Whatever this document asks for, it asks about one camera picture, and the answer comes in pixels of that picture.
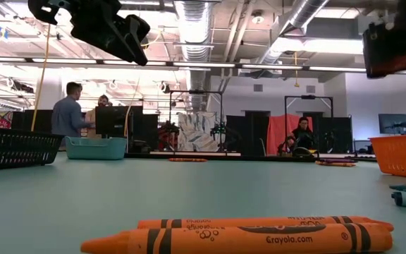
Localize purple crayon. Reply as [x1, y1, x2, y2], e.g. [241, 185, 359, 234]
[319, 158, 356, 164]

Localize yellow hanging cord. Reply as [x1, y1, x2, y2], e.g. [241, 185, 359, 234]
[123, 30, 164, 138]

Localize teal plastic basket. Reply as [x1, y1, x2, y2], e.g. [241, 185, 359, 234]
[64, 135, 128, 161]

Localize orange hanging cloth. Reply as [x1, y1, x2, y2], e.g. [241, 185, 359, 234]
[266, 114, 314, 156]

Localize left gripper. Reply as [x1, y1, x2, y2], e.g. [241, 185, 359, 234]
[27, 0, 151, 67]

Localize orange plastic basket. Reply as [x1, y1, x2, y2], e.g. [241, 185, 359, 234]
[369, 133, 406, 180]

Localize person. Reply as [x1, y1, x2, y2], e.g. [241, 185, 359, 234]
[51, 81, 94, 138]
[287, 116, 315, 152]
[85, 94, 113, 139]

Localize black metal frame stand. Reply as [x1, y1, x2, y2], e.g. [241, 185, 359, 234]
[283, 94, 334, 153]
[168, 90, 224, 153]

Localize black plastic basket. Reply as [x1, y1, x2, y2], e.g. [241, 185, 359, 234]
[0, 126, 65, 171]

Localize white leaf-patterned cloth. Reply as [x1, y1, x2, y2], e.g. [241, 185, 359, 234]
[177, 111, 227, 152]

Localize black partition panel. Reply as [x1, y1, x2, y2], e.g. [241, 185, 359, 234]
[226, 111, 271, 157]
[11, 109, 54, 133]
[312, 116, 352, 153]
[142, 113, 160, 142]

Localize dark wall screen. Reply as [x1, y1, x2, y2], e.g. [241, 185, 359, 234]
[378, 113, 406, 135]

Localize grey rectangular air duct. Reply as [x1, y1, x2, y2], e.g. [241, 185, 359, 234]
[307, 16, 364, 40]

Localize teal table mat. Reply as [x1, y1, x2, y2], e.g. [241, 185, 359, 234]
[0, 151, 406, 254]

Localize silver round ceiling duct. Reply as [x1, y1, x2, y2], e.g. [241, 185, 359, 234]
[173, 0, 214, 114]
[259, 0, 331, 73]

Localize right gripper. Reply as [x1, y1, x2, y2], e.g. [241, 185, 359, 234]
[362, 0, 406, 114]

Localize yellow hanging pendant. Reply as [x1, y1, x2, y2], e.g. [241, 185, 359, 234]
[293, 51, 301, 88]

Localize black ceiling spotlight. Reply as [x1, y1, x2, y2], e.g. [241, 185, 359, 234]
[12, 80, 35, 95]

